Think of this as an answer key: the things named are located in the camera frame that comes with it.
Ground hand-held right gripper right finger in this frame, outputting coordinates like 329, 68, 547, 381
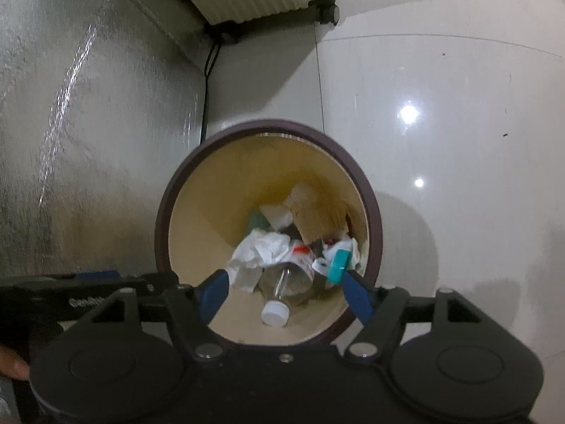
341, 269, 490, 360

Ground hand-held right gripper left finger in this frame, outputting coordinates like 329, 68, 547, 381
79, 269, 230, 360

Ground teal plastic lid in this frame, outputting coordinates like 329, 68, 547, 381
326, 248, 352, 284

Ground white plastic bags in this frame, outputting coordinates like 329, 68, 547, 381
227, 229, 293, 293

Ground clear bottle with white cap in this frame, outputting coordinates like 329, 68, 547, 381
260, 241, 319, 328

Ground yellow plastic bin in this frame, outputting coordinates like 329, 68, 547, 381
154, 118, 383, 348

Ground brown paper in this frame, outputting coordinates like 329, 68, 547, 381
282, 182, 350, 240

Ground person's left hand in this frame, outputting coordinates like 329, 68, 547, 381
0, 343, 31, 381

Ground black power cable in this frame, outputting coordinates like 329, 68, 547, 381
200, 22, 241, 144

